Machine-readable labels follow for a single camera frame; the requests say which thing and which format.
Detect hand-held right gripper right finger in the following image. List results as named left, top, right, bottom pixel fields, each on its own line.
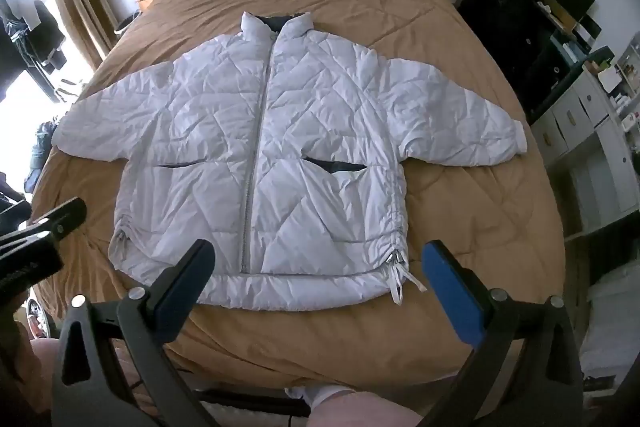
left=421, top=239, right=586, bottom=427

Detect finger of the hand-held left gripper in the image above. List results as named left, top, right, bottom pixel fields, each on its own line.
left=27, top=197, right=89, bottom=242

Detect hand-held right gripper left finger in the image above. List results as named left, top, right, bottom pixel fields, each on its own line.
left=50, top=239, right=218, bottom=427

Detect white quilted puffer jacket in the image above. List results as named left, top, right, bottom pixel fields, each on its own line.
left=51, top=11, right=528, bottom=312

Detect hanging dark clothes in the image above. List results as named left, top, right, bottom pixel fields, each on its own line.
left=0, top=0, right=68, bottom=75

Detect white cloth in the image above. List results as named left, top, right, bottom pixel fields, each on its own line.
left=284, top=383, right=357, bottom=409

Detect white storage bag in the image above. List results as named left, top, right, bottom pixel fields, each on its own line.
left=580, top=274, right=640, bottom=390

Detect white cabinet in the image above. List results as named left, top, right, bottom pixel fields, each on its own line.
left=529, top=47, right=640, bottom=240

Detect black hanging coat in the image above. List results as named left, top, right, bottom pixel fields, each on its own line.
left=457, top=0, right=583, bottom=120

